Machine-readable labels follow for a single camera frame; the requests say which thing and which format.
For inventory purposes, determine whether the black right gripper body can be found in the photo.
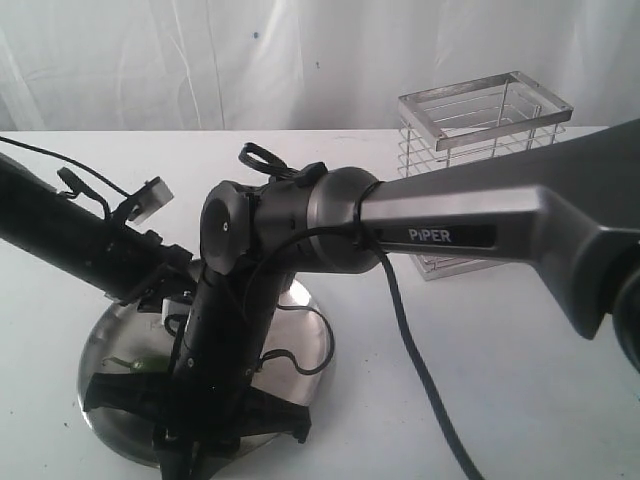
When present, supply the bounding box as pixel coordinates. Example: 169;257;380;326
83;269;310;443

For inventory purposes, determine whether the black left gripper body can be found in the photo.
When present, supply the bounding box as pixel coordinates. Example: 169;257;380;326
102;235;195;313

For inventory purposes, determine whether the black handled knife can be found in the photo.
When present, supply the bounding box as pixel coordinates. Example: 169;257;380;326
152;426;195;480

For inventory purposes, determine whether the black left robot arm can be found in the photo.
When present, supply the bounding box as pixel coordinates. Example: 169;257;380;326
1;155;196;313

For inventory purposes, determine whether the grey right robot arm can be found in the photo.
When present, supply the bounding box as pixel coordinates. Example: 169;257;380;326
83;121;639;479

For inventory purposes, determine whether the round stainless steel plate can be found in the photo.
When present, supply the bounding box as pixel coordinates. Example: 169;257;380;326
80;269;335;465

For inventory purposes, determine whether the white backdrop curtain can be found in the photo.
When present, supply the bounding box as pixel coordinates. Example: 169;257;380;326
1;1;639;131

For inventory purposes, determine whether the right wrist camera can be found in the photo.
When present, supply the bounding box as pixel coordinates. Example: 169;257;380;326
161;295;192;337

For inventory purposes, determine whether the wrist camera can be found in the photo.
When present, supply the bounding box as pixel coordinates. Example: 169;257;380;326
127;177;174;224
161;295;192;337

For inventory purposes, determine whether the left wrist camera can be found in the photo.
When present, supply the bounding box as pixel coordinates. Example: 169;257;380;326
127;177;174;224

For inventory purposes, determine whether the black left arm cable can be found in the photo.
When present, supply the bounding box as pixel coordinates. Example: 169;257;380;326
0;134;146;221

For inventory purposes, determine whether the wire mesh utensil holder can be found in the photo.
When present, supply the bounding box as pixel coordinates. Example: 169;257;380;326
398;71;573;282

